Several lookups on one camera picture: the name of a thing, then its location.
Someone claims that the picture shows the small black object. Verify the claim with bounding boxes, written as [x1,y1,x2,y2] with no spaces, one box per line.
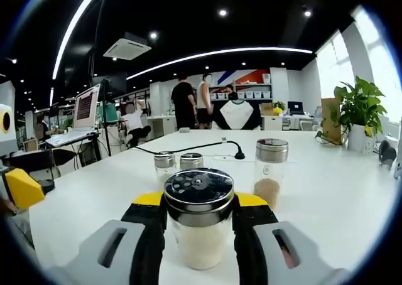
[36,178,57,194]

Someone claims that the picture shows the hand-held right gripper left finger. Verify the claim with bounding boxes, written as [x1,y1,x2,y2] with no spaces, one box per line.
[46,191,168,285]

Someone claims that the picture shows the black power cable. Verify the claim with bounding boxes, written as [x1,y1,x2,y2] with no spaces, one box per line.
[133,140,246,161]

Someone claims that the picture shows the shelf of white storage bins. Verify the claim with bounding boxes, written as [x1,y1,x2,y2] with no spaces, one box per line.
[209,83,273,100]

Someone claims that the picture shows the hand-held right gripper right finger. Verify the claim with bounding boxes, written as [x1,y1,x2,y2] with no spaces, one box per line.
[232,191,349,285]

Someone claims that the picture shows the ceiling air conditioner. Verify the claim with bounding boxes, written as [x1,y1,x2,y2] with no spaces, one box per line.
[102,32,152,61]

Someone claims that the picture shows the tall seasoning bottle white contents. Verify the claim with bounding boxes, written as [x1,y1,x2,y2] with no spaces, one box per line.
[163,168,236,271]

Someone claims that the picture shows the black tripod stand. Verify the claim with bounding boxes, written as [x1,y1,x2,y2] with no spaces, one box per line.
[92,0,114,157]

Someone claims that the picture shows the computer monitor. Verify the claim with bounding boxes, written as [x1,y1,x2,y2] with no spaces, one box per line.
[287,101,305,116]

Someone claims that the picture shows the green potted plant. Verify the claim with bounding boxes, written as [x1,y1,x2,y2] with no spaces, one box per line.
[315,75,389,154]

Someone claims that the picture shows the short glass seasoning bottle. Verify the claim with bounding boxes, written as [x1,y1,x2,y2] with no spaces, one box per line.
[179,152,204,172]
[153,152,176,185]

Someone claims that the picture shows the brown paper bag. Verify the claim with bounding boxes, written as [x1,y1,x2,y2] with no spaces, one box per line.
[320,97,343,144]

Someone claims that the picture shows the green board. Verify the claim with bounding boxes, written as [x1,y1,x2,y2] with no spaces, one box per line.
[100,101,117,122]

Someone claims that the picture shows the person's left hand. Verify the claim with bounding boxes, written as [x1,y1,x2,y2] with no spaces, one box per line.
[0,197,18,217]

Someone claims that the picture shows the black hanging screen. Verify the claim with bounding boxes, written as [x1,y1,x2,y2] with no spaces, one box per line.
[92,72,128,93]

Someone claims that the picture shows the white laptop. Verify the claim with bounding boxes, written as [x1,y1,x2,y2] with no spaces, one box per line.
[46,83,102,148]

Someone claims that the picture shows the black laptop stand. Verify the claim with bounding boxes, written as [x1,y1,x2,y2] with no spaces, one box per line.
[46,132,104,173]

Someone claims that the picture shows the dark grey desk gadget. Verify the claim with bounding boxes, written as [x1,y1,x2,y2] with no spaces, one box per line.
[378,139,397,166]

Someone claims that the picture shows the tall seasoning bottle brown contents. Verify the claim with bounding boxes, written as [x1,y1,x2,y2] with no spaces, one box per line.
[253,137,289,210]

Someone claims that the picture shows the ceiling light strip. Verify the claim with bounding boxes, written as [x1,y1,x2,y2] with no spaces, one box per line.
[52,0,107,80]
[127,47,313,80]

